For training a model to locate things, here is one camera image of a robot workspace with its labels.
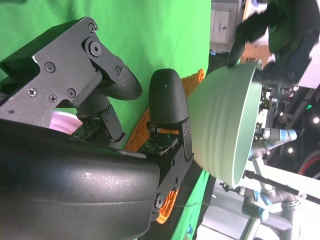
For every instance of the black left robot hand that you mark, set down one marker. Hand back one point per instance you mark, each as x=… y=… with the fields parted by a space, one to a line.
x=245 y=32

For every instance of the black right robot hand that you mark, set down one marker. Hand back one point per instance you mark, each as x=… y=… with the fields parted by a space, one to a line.
x=62 y=187

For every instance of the pale grey-green bowl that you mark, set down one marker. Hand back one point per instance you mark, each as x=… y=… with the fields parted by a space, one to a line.
x=220 y=120

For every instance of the silver blue-jointed robot arm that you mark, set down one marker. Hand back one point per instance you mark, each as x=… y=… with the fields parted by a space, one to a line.
x=277 y=136

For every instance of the lavender white plate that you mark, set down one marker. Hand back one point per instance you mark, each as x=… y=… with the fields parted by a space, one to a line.
x=65 y=122

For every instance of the orange wicker basket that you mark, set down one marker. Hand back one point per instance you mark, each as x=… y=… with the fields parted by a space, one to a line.
x=142 y=130

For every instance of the brown cardboard box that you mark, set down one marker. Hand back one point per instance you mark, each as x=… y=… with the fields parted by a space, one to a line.
x=257 y=51

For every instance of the light grey metal cabinet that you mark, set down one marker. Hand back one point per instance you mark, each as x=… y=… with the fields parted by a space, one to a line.
x=221 y=25

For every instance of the green tablecloth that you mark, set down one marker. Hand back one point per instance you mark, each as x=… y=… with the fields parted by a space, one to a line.
x=150 y=25

